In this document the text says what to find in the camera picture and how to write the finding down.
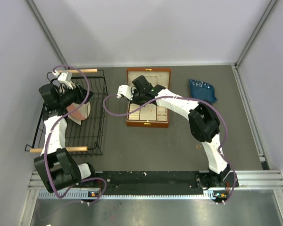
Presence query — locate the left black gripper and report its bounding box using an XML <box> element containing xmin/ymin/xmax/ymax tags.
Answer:
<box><xmin>58</xmin><ymin>81</ymin><xmax>95</xmax><ymax>107</ymax></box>

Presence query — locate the brown jewelry box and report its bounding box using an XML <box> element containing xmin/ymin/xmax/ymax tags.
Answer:
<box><xmin>126</xmin><ymin>67</ymin><xmax>171</xmax><ymax>128</ymax></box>

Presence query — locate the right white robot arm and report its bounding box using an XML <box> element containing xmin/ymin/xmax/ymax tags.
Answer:
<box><xmin>130</xmin><ymin>75</ymin><xmax>231</xmax><ymax>189</ymax></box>

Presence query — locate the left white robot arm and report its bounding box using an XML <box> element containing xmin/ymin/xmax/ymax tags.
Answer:
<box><xmin>34</xmin><ymin>83</ymin><xmax>98</xmax><ymax>193</ymax></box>

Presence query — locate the pink floral round plate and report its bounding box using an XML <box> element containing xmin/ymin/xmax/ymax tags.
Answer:
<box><xmin>67</xmin><ymin>103</ymin><xmax>91</xmax><ymax>121</ymax></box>

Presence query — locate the cream square plate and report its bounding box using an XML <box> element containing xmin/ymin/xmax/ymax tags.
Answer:
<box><xmin>68</xmin><ymin>103</ymin><xmax>91</xmax><ymax>125</ymax></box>

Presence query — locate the blue leaf dish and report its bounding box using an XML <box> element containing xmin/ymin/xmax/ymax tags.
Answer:
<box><xmin>189</xmin><ymin>79</ymin><xmax>217</xmax><ymax>104</ymax></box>

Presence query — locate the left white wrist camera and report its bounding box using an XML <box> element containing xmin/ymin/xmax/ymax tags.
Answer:
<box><xmin>52</xmin><ymin>70</ymin><xmax>75</xmax><ymax>89</ymax></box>

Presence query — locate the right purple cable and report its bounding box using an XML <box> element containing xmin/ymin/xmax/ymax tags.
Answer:
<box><xmin>102</xmin><ymin>94</ymin><xmax>238</xmax><ymax>205</ymax></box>

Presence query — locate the black wire basket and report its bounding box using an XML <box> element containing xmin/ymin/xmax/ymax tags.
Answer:
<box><xmin>25</xmin><ymin>69</ymin><xmax>108</xmax><ymax>157</ymax></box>

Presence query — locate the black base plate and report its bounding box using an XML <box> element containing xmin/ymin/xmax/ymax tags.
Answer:
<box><xmin>96</xmin><ymin>171</ymin><xmax>234</xmax><ymax>195</ymax></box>

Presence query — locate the grey cable duct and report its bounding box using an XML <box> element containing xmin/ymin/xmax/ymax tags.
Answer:
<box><xmin>38</xmin><ymin>189</ymin><xmax>227</xmax><ymax>200</ymax></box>

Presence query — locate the aluminium frame rail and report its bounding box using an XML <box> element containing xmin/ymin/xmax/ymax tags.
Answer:
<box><xmin>28</xmin><ymin>170</ymin><xmax>283</xmax><ymax>190</ymax></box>

